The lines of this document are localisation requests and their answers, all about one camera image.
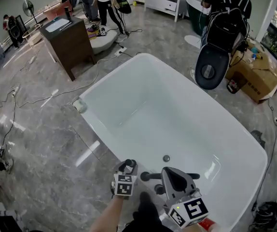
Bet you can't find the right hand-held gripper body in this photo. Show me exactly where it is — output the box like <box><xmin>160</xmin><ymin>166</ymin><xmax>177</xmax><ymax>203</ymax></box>
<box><xmin>168</xmin><ymin>189</ymin><xmax>209</xmax><ymax>230</ymax></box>

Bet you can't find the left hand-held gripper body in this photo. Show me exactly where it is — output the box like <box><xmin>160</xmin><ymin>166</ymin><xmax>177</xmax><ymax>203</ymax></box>
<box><xmin>111</xmin><ymin>170</ymin><xmax>139</xmax><ymax>198</ymax></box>

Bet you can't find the person's left forearm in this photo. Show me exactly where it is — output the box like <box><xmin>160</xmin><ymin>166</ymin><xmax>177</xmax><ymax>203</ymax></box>
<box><xmin>89</xmin><ymin>196</ymin><xmax>125</xmax><ymax>232</ymax></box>

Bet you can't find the white bathtub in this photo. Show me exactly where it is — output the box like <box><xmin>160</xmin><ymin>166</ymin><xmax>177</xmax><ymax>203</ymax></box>
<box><xmin>79</xmin><ymin>53</ymin><xmax>268</xmax><ymax>232</ymax></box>

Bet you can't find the black faucet knob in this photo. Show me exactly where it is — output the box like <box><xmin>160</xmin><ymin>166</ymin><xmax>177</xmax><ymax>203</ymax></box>
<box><xmin>154</xmin><ymin>184</ymin><xmax>166</xmax><ymax>195</ymax></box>

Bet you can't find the black gooseneck faucet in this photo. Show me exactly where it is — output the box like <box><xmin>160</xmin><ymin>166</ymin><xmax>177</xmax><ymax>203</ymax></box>
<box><xmin>140</xmin><ymin>172</ymin><xmax>201</xmax><ymax>181</ymax></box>

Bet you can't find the red wristband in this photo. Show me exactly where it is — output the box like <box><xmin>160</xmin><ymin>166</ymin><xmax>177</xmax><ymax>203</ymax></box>
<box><xmin>198</xmin><ymin>217</ymin><xmax>216</xmax><ymax>231</ymax></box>

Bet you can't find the person's black clothing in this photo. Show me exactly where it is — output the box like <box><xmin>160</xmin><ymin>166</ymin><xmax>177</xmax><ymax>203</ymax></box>
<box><xmin>123</xmin><ymin>191</ymin><xmax>175</xmax><ymax>232</ymax></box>

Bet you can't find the black mesh waste bin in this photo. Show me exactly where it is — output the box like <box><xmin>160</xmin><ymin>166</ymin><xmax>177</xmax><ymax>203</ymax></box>
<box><xmin>250</xmin><ymin>130</ymin><xmax>266</xmax><ymax>149</ymax></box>

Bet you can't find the red black small box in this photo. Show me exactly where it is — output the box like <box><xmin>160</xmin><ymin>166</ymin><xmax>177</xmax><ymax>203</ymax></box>
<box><xmin>226</xmin><ymin>79</ymin><xmax>240</xmax><ymax>94</ymax></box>

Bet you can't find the black oval backpack device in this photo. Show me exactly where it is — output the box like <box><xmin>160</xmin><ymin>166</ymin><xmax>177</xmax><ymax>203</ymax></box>
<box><xmin>195</xmin><ymin>43</ymin><xmax>231</xmax><ymax>90</ymax></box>

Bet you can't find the large cardboard box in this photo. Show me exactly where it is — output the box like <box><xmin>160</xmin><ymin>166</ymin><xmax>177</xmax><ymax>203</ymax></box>
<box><xmin>225</xmin><ymin>39</ymin><xmax>277</xmax><ymax>104</ymax></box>

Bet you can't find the marble slab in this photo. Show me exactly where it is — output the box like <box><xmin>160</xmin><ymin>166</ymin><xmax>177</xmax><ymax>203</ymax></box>
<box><xmin>0</xmin><ymin>201</ymin><xmax>23</xmax><ymax>232</ymax></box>

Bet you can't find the white ceramic basin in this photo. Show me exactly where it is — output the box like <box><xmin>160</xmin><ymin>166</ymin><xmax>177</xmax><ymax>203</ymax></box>
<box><xmin>90</xmin><ymin>29</ymin><xmax>118</xmax><ymax>55</ymax></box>

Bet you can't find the brown wooden cabinet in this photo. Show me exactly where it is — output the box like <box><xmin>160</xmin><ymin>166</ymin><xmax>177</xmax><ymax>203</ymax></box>
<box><xmin>39</xmin><ymin>14</ymin><xmax>96</xmax><ymax>82</ymax></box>

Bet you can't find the white round floor mat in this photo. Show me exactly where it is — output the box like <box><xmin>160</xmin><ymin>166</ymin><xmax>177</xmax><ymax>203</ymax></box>
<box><xmin>184</xmin><ymin>34</ymin><xmax>203</xmax><ymax>49</ymax></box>

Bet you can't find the black backpack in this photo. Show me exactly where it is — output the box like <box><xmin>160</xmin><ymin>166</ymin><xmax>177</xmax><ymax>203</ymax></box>
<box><xmin>206</xmin><ymin>7</ymin><xmax>249</xmax><ymax>54</ymax></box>

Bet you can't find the white tray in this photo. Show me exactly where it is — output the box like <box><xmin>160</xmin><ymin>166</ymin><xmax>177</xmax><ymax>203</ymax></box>
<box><xmin>45</xmin><ymin>18</ymin><xmax>72</xmax><ymax>33</ymax></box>

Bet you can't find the black green oval device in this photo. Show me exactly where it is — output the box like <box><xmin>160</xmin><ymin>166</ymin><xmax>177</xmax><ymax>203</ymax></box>
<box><xmin>118</xmin><ymin>0</ymin><xmax>132</xmax><ymax>14</ymax></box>

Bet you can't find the white round stand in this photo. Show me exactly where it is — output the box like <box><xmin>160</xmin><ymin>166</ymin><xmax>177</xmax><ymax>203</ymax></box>
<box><xmin>22</xmin><ymin>24</ymin><xmax>42</xmax><ymax>43</ymax></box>

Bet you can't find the black floor fan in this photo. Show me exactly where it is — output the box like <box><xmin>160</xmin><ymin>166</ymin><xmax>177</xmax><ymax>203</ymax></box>
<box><xmin>22</xmin><ymin>0</ymin><xmax>39</xmax><ymax>26</ymax></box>

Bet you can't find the black cable bundle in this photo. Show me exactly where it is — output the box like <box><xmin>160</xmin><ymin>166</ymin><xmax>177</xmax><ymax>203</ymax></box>
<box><xmin>255</xmin><ymin>201</ymin><xmax>277</xmax><ymax>229</ymax></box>

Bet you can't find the black floor cable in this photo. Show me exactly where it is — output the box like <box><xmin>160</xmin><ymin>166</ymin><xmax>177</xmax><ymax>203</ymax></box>
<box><xmin>249</xmin><ymin>98</ymin><xmax>277</xmax><ymax>227</ymax></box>

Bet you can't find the white floor cable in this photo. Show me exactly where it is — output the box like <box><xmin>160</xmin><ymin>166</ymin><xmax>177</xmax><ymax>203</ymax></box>
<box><xmin>14</xmin><ymin>53</ymin><xmax>120</xmax><ymax>109</ymax></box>

